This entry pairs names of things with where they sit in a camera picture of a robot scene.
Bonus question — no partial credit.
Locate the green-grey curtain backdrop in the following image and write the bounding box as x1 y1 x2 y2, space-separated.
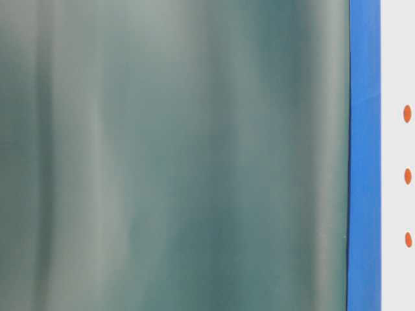
1 1 350 310

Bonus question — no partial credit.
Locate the blue cloth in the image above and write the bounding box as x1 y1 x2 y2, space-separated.
347 1 381 310

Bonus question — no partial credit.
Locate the white board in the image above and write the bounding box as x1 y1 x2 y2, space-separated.
381 1 414 310

